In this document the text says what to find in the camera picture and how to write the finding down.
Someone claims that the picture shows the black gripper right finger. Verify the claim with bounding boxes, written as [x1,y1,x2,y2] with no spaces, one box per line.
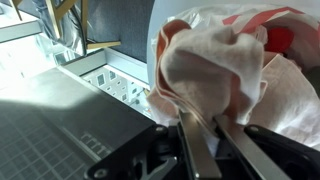
[214,116,320,180]

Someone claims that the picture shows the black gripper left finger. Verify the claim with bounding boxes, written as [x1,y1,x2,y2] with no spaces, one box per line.
[84,112,222,180]

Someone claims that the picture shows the white pink cloth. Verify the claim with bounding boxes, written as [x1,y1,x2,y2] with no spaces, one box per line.
[147,20,320,149]

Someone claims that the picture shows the white red plastic carrier bag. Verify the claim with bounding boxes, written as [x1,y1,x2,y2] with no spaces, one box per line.
[162,4,320,70]

